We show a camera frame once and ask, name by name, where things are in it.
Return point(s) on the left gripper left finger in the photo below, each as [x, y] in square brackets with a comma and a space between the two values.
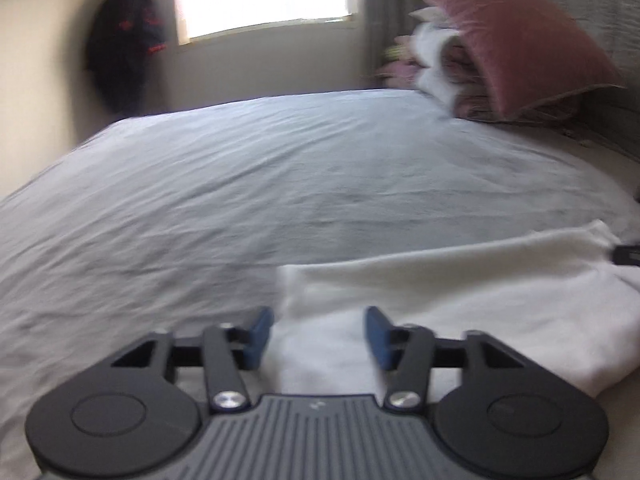
[223, 352]

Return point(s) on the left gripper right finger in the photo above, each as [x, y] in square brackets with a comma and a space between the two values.
[407, 354]

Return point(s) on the cream white shirt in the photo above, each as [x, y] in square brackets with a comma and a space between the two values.
[554, 296]

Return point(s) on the grey bed sheet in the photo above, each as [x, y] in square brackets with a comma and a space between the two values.
[182, 219]

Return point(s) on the pink pillow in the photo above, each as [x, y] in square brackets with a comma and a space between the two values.
[529, 52]

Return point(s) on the grey padded headboard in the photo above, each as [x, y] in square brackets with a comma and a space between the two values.
[611, 115]

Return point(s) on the folded grey blanket pile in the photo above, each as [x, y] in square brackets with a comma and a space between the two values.
[434, 60]

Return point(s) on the dark navy jacket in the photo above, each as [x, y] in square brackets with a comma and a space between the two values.
[123, 36]

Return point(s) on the grey curtain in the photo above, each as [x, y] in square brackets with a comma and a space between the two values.
[382, 22]

